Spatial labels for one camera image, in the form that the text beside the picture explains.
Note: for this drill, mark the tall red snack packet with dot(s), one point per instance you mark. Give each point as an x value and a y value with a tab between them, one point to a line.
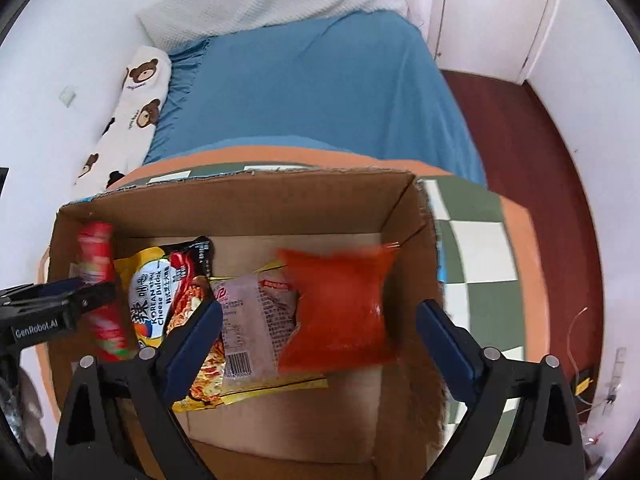
97	255

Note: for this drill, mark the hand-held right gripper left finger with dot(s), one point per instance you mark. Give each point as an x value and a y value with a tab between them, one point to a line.
197	330

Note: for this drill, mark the white door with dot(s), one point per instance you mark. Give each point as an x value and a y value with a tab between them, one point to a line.
485	10

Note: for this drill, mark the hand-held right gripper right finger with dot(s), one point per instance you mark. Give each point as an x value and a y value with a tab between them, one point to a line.
442	332

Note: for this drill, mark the bear print pillow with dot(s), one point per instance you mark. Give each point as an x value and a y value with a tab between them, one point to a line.
142	105

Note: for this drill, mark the orange-red snack packet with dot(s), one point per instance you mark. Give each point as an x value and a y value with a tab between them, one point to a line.
340	310

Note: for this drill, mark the brown cardboard box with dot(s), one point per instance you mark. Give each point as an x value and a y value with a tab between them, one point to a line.
300	200

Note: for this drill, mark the yellow snack packet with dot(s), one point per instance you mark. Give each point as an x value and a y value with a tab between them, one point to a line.
300	386

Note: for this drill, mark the white wall fixture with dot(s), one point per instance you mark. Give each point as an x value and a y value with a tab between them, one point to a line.
616	375

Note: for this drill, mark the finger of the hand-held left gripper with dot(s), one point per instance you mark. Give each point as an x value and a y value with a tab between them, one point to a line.
92	300
60	289

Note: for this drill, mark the green white checkered mat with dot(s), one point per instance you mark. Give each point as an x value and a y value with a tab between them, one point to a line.
475	240

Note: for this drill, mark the yellow cheese noodle packet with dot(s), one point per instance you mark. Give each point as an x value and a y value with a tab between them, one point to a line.
150	305

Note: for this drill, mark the white wall outlet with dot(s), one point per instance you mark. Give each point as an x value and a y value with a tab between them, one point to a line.
68	96

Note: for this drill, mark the blue bed sheet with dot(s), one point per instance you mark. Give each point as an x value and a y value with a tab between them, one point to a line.
310	85

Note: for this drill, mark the pinkish grey snack packet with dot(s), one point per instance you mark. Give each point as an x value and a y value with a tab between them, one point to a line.
250	325

